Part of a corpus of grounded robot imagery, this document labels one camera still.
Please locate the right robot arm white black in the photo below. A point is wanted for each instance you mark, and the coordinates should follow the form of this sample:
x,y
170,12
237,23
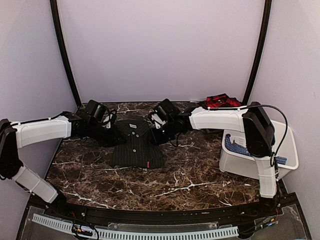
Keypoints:
x,y
252,121

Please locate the black curved front rail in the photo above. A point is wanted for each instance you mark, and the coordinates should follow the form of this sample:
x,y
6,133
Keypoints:
x,y
234,215

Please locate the blue checked shirt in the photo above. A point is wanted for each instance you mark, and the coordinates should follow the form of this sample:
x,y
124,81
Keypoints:
x,y
239,149

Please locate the red black plaid shirt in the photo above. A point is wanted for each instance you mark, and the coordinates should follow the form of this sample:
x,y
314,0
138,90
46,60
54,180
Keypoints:
x,y
219,101

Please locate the dark pinstripe long sleeve shirt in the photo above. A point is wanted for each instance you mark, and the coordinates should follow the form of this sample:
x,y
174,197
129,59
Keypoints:
x,y
137,151

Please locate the white slotted cable duct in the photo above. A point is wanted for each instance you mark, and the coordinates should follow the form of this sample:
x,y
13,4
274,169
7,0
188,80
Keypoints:
x,y
100,233

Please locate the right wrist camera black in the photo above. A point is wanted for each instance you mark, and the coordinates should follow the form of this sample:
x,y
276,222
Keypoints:
x,y
162,113

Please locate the right black frame post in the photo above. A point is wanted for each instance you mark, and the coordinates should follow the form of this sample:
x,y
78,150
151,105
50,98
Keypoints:
x,y
259,51

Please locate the white plastic bin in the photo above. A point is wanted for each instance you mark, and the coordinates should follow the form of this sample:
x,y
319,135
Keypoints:
x,y
245,166

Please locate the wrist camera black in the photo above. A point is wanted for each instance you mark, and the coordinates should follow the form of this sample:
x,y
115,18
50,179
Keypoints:
x,y
95,111
162,113

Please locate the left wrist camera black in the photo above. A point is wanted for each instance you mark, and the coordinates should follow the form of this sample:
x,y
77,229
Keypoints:
x,y
95,111

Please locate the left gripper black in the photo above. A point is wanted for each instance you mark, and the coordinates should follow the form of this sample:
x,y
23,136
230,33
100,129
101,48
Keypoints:
x,y
114,140

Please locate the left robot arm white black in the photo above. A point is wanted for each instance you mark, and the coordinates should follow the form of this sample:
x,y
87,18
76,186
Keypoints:
x,y
17,135

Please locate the black frame post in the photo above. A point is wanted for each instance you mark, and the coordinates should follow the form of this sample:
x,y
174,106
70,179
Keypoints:
x,y
259,51
63,51

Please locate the left black frame post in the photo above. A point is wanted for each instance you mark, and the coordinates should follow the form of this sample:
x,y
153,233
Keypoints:
x,y
63,51

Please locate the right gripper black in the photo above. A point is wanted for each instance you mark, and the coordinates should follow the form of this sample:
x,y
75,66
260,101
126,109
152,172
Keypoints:
x,y
158,140

